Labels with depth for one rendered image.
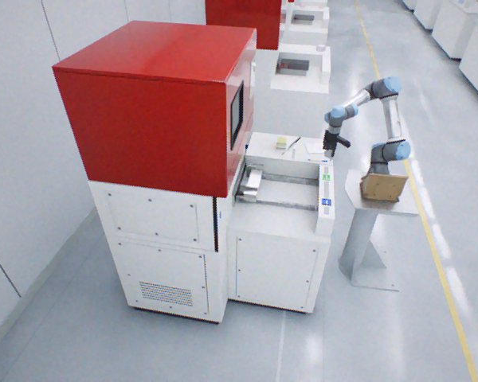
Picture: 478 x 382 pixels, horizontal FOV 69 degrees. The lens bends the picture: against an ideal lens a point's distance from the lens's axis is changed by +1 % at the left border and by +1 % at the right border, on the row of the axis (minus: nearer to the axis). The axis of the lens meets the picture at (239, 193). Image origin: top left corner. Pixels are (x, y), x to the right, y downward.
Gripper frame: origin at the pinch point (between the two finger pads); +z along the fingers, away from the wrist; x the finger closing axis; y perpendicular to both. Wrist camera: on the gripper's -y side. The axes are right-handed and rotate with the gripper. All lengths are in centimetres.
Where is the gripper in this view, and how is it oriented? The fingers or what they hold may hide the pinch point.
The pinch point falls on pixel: (331, 159)
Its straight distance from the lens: 231.4
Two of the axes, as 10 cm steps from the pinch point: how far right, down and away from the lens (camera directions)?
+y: -9.8, -1.3, 1.4
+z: -0.1, 7.8, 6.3
